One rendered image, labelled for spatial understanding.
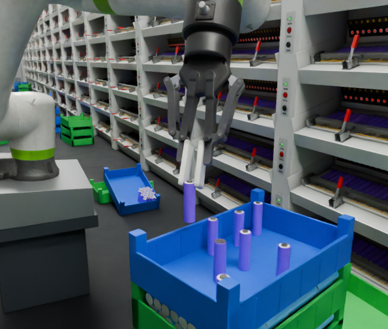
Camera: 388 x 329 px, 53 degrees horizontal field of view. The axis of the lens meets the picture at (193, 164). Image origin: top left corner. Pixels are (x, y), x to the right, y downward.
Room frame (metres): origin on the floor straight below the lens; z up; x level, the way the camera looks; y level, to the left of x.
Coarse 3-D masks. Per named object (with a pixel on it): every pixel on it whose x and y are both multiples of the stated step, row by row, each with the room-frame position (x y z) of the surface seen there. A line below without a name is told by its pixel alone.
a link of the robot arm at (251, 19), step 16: (112, 0) 0.93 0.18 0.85; (128, 0) 0.91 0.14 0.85; (144, 0) 0.89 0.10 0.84; (160, 0) 0.87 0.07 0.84; (176, 0) 0.85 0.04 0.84; (256, 0) 0.75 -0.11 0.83; (160, 16) 0.92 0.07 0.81; (176, 16) 0.88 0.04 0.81; (256, 16) 0.78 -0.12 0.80; (240, 32) 0.81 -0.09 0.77
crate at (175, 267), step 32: (256, 192) 0.70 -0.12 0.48; (192, 224) 0.61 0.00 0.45; (224, 224) 0.66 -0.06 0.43; (288, 224) 0.66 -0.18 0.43; (320, 224) 0.62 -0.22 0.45; (352, 224) 0.57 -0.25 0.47; (160, 256) 0.56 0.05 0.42; (192, 256) 0.59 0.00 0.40; (256, 256) 0.59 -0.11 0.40; (320, 256) 0.51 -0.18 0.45; (160, 288) 0.47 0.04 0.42; (192, 288) 0.42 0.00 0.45; (224, 288) 0.38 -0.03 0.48; (256, 288) 0.50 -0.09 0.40; (288, 288) 0.46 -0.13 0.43; (192, 320) 0.42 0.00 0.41; (224, 320) 0.38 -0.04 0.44; (256, 320) 0.41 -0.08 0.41
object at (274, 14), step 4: (280, 0) 1.33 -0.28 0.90; (272, 4) 1.44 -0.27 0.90; (276, 4) 1.38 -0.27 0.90; (280, 4) 1.33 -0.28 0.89; (272, 8) 1.38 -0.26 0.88; (276, 8) 1.36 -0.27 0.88; (280, 8) 1.34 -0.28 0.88; (272, 12) 1.38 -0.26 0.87; (276, 12) 1.36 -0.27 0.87; (280, 12) 1.34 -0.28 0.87; (268, 16) 1.40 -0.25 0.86; (272, 16) 1.39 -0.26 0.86; (276, 16) 1.36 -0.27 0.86; (280, 16) 1.35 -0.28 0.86; (268, 20) 1.41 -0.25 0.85
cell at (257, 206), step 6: (258, 204) 0.67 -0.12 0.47; (252, 210) 0.68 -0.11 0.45; (258, 210) 0.67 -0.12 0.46; (252, 216) 0.68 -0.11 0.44; (258, 216) 0.67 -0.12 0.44; (252, 222) 0.67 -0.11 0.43; (258, 222) 0.67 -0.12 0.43; (252, 228) 0.67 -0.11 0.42; (258, 228) 0.67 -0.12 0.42; (252, 234) 0.67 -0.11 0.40; (258, 234) 0.67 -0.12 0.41
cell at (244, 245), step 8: (240, 232) 0.55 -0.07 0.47; (248, 232) 0.55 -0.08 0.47; (240, 240) 0.55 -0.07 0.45; (248, 240) 0.54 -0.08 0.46; (240, 248) 0.55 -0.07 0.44; (248, 248) 0.54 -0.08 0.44; (240, 256) 0.55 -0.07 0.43; (248, 256) 0.54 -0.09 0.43; (240, 264) 0.55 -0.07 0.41; (248, 264) 0.55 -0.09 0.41
